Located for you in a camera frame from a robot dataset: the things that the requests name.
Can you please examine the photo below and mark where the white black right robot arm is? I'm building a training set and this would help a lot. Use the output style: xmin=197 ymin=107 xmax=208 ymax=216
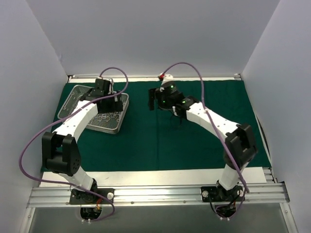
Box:
xmin=148 ymin=81 xmax=258 ymax=200

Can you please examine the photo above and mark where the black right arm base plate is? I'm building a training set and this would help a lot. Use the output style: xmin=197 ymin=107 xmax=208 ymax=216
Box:
xmin=201 ymin=185 xmax=245 ymax=202

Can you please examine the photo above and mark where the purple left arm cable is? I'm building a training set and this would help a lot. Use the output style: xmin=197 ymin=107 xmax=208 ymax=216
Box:
xmin=18 ymin=67 xmax=129 ymax=220

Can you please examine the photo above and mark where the steel mesh instrument tray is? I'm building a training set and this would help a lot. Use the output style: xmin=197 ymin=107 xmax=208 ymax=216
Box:
xmin=57 ymin=85 xmax=129 ymax=134

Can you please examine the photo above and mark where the steel forceps clamp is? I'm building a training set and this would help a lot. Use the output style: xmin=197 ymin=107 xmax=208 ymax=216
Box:
xmin=95 ymin=112 xmax=121 ymax=122

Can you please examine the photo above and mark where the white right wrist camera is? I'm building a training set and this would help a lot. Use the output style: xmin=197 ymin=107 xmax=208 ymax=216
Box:
xmin=158 ymin=73 xmax=174 ymax=84

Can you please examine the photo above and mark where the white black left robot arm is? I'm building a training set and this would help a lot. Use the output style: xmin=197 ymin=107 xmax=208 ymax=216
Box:
xmin=42 ymin=88 xmax=129 ymax=203

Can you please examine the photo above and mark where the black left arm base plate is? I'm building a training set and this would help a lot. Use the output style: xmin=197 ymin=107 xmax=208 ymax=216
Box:
xmin=69 ymin=188 xmax=115 ymax=205

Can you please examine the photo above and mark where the aluminium frame rail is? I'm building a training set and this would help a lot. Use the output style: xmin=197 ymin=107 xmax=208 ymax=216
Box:
xmin=28 ymin=183 xmax=290 ymax=208

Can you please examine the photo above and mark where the back aluminium rail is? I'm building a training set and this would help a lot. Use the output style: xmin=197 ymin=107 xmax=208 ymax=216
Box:
xmin=68 ymin=74 xmax=242 ymax=83

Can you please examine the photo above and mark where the green surgical drape cloth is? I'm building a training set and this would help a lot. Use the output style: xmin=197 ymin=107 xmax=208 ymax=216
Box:
xmin=77 ymin=80 xmax=271 ymax=172

